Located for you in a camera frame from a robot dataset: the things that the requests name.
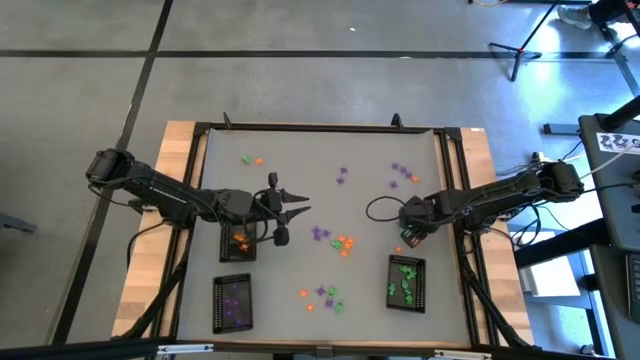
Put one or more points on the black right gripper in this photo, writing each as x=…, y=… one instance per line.
x=420, y=215

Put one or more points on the black diagonal beam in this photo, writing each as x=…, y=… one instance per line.
x=560, y=245

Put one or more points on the gray equipment cart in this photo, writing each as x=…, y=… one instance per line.
x=612, y=210

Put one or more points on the gray furniture foot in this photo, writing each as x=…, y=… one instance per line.
x=15, y=222

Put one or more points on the black plastic basket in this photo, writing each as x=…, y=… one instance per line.
x=216, y=305
x=422, y=295
x=222, y=252

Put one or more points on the green skeleton figure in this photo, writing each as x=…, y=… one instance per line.
x=339, y=307
x=408, y=299
x=403, y=270
x=246, y=159
x=405, y=285
x=411, y=274
x=332, y=291
x=391, y=288
x=337, y=245

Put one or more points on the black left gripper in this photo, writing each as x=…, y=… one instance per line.
x=267, y=207

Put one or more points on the silver bracket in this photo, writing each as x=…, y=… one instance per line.
x=462, y=354
x=185, y=348

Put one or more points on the black table frame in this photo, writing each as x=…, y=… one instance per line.
x=320, y=125

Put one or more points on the dark keyboard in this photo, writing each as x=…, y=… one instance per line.
x=634, y=280

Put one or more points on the person's leg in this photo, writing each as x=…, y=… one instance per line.
x=607, y=9

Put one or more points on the black tripod stand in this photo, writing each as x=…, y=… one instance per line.
x=517, y=50

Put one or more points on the black pole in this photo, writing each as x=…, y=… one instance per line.
x=622, y=114

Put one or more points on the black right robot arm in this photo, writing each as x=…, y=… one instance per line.
x=500, y=192

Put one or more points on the white marker label sheet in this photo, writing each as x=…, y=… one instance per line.
x=619, y=142

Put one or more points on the person's foot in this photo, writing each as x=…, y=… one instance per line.
x=575, y=15

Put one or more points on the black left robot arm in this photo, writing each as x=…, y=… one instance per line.
x=165, y=190

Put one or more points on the black frame clamp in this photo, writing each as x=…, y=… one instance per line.
x=397, y=120
x=227, y=120

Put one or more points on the white box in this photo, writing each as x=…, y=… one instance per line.
x=547, y=282

